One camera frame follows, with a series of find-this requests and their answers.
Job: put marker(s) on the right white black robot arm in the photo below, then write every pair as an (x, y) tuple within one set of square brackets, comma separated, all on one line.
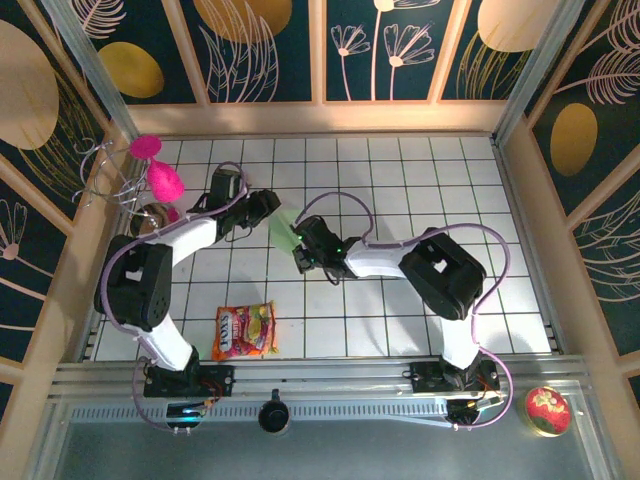
[(450, 295)]

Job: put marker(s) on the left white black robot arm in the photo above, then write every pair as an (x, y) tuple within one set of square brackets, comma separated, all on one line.
[(135, 285)]

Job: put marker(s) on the pink egg-shaped sponge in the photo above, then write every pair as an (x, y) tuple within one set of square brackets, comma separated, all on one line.
[(166, 182)]

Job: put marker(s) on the orange Fox's candy bag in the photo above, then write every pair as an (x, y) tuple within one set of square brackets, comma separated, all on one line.
[(245, 332)]

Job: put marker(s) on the pink flat round sponge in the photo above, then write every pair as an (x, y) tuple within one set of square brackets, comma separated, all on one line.
[(146, 146)]

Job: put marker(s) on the small controller board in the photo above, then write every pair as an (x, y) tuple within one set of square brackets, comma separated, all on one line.
[(186, 415), (470, 410)]

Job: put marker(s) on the red round floral tin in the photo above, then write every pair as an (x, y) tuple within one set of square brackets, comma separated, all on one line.
[(547, 412)]

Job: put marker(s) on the aluminium mounting rail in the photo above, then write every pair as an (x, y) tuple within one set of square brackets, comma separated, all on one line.
[(325, 372)]

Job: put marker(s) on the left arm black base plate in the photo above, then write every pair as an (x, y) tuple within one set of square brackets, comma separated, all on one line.
[(220, 380)]

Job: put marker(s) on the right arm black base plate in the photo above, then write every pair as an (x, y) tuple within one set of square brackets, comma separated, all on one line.
[(425, 377)]

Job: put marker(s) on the aluminium frame post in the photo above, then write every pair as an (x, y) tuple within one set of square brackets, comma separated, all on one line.
[(529, 75), (98, 75)]

